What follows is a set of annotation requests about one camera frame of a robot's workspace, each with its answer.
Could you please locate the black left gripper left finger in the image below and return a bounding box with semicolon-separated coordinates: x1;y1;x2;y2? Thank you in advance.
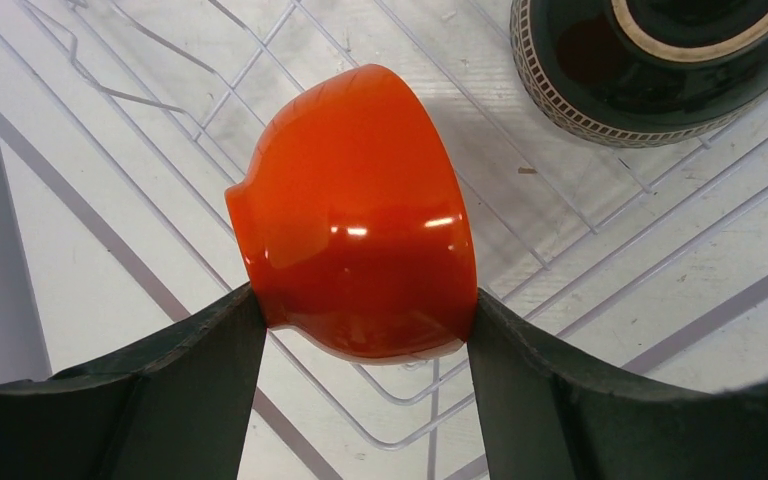
0;285;266;479

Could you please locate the white wire dish rack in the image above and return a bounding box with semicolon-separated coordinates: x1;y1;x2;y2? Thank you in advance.
0;0;768;480

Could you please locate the orange bowl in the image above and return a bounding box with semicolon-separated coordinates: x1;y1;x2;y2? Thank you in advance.
224;64;478;364

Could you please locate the black patterned bowl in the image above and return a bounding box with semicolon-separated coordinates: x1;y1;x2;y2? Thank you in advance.
509;0;768;148

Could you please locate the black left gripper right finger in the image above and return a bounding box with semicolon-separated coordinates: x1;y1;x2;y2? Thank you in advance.
467;292;768;479

